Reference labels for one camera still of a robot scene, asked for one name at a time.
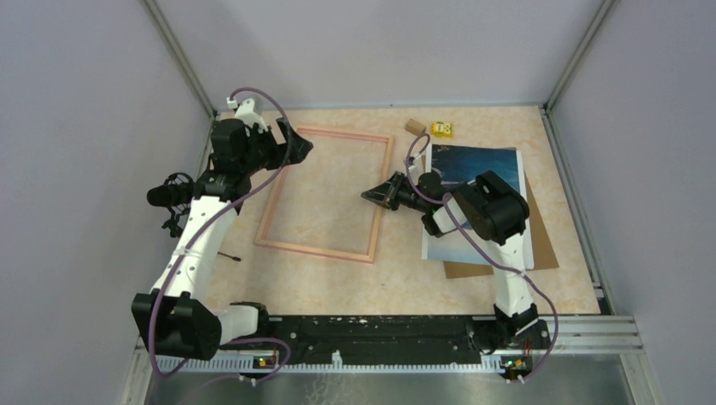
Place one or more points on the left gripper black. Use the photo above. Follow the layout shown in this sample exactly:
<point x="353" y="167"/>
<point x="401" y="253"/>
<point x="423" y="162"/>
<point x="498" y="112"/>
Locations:
<point x="298" y="148"/>

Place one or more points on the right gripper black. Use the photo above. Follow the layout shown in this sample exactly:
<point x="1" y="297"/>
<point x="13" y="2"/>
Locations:
<point x="386" y="194"/>

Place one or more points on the wooden picture frame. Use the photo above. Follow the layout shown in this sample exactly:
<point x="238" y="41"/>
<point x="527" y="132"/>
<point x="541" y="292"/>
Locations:
<point x="315" y="208"/>

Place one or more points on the blue landscape photo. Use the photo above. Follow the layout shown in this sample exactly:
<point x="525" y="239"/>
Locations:
<point x="456" y="164"/>

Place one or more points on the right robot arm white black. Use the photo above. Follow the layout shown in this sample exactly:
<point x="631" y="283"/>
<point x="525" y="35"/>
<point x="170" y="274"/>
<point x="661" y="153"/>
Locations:
<point x="490" y="215"/>

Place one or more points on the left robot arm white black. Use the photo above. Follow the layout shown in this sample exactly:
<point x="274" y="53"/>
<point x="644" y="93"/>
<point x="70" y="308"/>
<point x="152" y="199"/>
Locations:
<point x="172" y="318"/>

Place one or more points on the small wooden block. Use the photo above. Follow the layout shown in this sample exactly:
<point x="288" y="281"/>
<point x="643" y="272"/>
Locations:
<point x="415" y="127"/>

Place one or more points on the yellow toy block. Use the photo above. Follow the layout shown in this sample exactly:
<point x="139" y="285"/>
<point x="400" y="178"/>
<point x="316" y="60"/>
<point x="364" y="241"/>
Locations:
<point x="442" y="129"/>

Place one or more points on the black microphone orange tip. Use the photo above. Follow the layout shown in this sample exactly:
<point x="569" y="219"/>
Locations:
<point x="175" y="194"/>

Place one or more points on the brown cardboard backing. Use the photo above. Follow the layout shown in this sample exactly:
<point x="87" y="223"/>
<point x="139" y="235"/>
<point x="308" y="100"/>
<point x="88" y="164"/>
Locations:
<point x="538" y="252"/>

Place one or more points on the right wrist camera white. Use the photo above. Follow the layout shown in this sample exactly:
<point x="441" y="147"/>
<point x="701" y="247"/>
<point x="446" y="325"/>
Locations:
<point x="414" y="168"/>

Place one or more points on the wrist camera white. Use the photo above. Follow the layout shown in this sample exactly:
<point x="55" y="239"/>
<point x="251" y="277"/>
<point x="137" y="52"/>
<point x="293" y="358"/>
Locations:
<point x="249" y="111"/>
<point x="414" y="168"/>

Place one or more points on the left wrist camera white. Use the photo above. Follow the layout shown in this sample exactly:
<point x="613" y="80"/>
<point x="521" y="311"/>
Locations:
<point x="249" y="111"/>

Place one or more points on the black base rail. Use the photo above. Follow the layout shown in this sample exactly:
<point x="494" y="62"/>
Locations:
<point x="390" y="340"/>

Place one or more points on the white cable duct strip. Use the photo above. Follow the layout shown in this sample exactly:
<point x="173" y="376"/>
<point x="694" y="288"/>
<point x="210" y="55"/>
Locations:
<point x="246" y="363"/>

